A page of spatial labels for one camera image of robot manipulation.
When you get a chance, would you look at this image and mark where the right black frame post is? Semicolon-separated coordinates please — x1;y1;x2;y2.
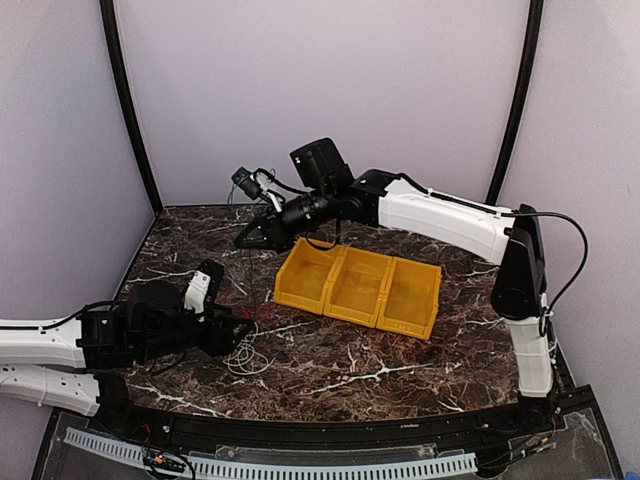
485;0;544;206

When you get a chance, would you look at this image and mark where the white cable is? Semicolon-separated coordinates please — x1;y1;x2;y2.
222;322;279;376

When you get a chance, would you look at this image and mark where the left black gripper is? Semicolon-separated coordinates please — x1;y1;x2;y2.
138;302;254;362

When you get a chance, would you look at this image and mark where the black frame post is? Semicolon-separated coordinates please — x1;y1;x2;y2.
485;0;544;206
99;0;164;216

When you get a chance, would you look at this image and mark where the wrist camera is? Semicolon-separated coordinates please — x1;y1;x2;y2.
231;167;286;212
183;259;224;322

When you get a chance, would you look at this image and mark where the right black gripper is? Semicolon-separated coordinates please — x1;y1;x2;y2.
233;183;335;253

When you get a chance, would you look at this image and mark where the yellow bin middle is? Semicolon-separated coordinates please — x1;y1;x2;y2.
323;247;392;328

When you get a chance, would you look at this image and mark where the white slotted cable duct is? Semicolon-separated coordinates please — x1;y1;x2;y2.
64;427;477;479

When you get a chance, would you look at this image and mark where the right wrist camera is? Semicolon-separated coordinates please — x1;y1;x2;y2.
231;167;286;212

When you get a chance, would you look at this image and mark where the black front rail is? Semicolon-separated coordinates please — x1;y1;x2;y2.
89;392;566;452

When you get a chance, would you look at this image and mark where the left black frame post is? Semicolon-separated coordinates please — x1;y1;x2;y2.
99;0;164;216

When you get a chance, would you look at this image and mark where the yellow bin left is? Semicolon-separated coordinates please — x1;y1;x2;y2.
274;238;345;314

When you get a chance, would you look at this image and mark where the yellow bin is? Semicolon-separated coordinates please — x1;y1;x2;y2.
376;257;442;340
274;238;345;314
323;247;392;328

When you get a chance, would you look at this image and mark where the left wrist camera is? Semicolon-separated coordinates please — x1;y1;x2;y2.
183;259;224;322

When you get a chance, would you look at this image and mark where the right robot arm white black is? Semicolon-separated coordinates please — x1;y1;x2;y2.
232;138;557;434

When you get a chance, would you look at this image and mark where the red cable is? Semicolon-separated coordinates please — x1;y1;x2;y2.
219;294;276;326

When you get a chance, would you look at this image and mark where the yellow bin right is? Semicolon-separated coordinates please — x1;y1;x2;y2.
376;257;442;340

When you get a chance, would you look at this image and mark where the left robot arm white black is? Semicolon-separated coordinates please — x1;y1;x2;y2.
1;280;255;436

